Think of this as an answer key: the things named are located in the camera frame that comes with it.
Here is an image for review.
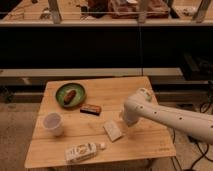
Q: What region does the white sponge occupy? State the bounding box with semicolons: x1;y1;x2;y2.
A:
103;120;123;142

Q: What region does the long wooden bench shelf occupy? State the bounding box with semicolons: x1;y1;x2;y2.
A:
0;68;182;77

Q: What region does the black floor cable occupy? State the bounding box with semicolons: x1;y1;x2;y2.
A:
169;128;213;171

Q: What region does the brown pastry on plate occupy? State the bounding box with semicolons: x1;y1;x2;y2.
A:
64;90;76;105

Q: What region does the white plastic cup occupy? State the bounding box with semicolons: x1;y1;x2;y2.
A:
43;113;63;136

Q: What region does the green plate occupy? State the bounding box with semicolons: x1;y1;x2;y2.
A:
55;83;86;108

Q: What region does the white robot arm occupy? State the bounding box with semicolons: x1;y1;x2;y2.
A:
122;88;213;145

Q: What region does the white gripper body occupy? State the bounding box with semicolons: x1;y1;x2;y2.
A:
121;109;138;127

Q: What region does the brown chocolate bar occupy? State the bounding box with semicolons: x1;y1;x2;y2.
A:
80;104;102;116

